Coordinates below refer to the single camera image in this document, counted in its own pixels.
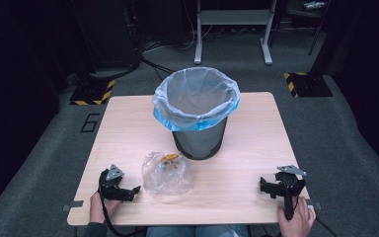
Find grey mesh trash bin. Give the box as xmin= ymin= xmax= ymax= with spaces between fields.
xmin=171 ymin=116 xmax=229 ymax=162

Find grey tape strip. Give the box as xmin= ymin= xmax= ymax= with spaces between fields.
xmin=61 ymin=199 xmax=85 ymax=212

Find white metal desk frame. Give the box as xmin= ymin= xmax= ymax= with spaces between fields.
xmin=193 ymin=0 xmax=278 ymax=66

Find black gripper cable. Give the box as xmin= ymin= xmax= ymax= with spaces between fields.
xmin=315 ymin=216 xmax=340 ymax=237
xmin=100 ymin=193 xmax=146 ymax=237

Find person's legs in jeans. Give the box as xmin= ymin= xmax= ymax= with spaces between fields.
xmin=145 ymin=224 xmax=250 ymax=237

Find translucent blue bin liner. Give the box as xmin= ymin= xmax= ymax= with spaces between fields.
xmin=152 ymin=66 xmax=242 ymax=133

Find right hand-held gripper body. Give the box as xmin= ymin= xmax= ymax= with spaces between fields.
xmin=271 ymin=164 xmax=308 ymax=221

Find crumpled clear plastic bag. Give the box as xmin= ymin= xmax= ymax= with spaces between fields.
xmin=140 ymin=150 xmax=194 ymax=197

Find hazard-striped black base plate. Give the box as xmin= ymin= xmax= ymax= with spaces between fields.
xmin=69 ymin=78 xmax=116 ymax=107
xmin=282 ymin=71 xmax=334 ymax=99

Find person's right hand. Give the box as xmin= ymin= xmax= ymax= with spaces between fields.
xmin=276 ymin=196 xmax=317 ymax=237

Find person's left hand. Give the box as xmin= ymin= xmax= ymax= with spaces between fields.
xmin=89 ymin=191 xmax=121 ymax=224

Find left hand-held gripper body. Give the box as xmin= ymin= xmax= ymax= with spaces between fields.
xmin=98 ymin=164 xmax=132 ymax=201

